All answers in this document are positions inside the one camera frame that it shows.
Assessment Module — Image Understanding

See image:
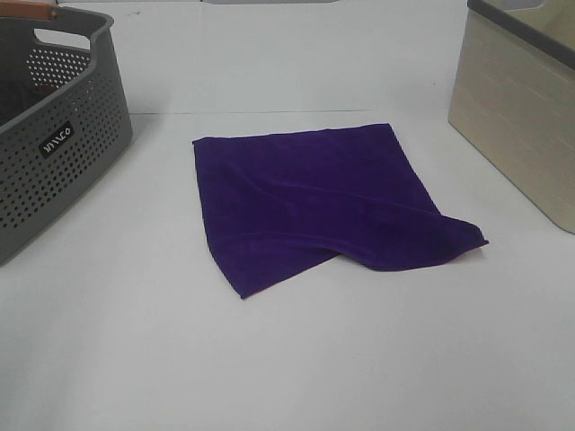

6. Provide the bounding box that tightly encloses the dark grey cloth in basket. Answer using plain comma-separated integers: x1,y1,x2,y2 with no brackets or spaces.
1,80,58,127

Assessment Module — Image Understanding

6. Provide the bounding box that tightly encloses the purple towel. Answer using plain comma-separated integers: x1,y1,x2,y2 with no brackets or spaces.
193,124,486,298

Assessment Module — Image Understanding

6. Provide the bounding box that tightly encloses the beige storage box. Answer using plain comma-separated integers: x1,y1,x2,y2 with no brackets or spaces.
448,1,574,232

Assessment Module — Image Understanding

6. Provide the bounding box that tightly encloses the brown basket handle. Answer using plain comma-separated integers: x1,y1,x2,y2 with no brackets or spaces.
0,0,58,21

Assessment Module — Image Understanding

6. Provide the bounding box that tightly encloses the grey perforated plastic basket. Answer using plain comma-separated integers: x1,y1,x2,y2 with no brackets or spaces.
1,5,133,262

